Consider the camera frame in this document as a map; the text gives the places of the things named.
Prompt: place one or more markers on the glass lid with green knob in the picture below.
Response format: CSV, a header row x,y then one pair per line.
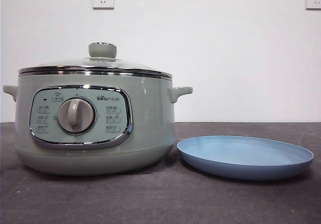
x,y
102,50

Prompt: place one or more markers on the pale green electric steamer pot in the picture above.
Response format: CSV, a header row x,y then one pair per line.
x,y
150,113

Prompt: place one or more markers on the blue round plate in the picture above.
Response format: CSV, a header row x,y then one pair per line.
x,y
238,156

